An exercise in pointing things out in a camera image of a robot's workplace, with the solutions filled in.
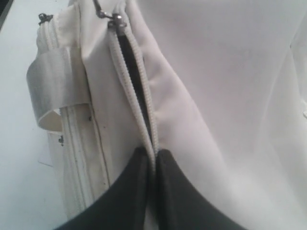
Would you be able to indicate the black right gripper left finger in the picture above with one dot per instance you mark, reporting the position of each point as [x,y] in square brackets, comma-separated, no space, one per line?
[123,205]

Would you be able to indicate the cream fabric duffel bag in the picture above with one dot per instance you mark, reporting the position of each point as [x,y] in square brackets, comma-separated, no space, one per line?
[221,84]

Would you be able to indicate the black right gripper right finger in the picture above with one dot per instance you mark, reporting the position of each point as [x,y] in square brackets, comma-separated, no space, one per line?
[179,205]

